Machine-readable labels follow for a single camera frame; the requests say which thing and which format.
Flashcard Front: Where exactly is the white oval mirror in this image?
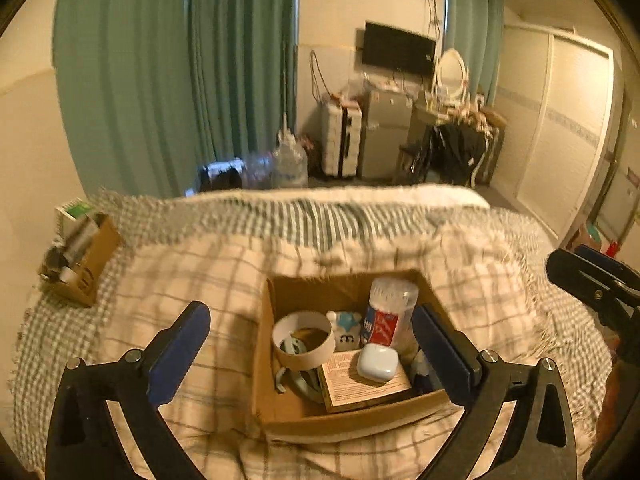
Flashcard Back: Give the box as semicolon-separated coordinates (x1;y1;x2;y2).
432;49;471;107

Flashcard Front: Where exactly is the orange white medicine box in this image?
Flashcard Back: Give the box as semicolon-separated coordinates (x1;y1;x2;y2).
319;349;413;413

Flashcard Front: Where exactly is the brown tape roll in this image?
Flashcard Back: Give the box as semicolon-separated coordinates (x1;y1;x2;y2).
271;311;337;372

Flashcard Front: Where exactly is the dressing table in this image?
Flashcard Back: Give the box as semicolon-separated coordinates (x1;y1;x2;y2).
409;92;453;128

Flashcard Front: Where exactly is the black wall television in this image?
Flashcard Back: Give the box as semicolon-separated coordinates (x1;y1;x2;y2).
361;21;437;78

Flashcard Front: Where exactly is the white louvred wardrobe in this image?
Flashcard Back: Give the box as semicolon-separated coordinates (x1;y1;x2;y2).
500;27;622;242

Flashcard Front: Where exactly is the light blue plastic hanger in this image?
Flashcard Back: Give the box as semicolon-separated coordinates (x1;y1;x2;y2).
274;336;322;402

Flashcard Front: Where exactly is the green gingham bedsheet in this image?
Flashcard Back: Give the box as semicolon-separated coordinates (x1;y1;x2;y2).
10;184;617;480

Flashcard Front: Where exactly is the black round gadget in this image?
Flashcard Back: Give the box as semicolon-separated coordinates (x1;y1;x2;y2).
42;246;70;277

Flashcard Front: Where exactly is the small dark bottle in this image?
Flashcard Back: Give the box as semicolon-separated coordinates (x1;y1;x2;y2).
410;350;445;396

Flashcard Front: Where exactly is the grey mini fridge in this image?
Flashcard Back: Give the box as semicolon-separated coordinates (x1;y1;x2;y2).
361;89;417;181

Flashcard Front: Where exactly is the white earbuds case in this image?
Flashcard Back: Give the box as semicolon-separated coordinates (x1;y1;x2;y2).
356;342;399;383

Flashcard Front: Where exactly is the black white device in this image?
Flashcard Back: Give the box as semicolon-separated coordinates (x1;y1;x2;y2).
196;159;247;193

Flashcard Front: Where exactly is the cluster of empty clear bottles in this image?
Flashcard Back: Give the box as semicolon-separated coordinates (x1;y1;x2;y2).
242;152;276;189

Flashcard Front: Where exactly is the green white carton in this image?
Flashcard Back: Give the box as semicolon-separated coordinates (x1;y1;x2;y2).
54;201;97;232

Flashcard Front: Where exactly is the beige plaid blanket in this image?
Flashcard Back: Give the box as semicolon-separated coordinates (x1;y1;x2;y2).
107;227;568;480

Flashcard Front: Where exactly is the large cardboard box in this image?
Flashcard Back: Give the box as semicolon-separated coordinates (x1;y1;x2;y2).
251;269;463;443

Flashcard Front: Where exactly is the large clear water bottle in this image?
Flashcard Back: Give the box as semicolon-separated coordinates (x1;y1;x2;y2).
270;132;309;189

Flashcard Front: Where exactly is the cotton swab tub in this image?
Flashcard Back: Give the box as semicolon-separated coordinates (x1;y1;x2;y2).
367;276;419;350

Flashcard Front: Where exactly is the wide green curtain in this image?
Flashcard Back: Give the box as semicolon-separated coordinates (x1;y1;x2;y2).
52;0;217;200
190;0;303;191

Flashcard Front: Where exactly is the black jacket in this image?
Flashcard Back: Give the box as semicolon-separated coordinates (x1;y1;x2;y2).
422;122;488;187

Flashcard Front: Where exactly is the white chair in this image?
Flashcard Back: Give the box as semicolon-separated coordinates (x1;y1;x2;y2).
397;125;503;187

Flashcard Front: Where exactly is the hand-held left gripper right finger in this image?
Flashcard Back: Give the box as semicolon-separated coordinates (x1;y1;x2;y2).
411;304;581;480

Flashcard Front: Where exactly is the narrow green curtain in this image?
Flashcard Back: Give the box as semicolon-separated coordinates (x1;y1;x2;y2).
444;0;506;108

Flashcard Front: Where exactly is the small white blue toy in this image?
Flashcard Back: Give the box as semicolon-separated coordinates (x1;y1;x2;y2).
326;310;362;352

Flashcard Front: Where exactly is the plastic stool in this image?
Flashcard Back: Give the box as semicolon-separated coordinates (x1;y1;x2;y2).
579;222;607;252

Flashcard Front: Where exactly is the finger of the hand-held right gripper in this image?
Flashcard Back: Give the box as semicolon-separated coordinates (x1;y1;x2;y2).
574;244;640;297
546;249;640;322

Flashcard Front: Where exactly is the dark patterned bag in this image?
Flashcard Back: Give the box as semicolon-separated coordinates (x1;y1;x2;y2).
300;134;322;177

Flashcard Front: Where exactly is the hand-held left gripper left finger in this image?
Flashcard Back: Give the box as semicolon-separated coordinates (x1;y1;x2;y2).
45;301;212;480

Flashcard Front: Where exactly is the white ribbed suitcase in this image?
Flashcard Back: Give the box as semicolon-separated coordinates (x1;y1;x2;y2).
320;102;364;179

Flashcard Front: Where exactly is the small cardboard box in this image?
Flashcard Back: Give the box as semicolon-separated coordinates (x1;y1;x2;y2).
39;212;123;307

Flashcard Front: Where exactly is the white mop pole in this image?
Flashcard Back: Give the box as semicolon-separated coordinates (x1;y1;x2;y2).
281;45;292;136

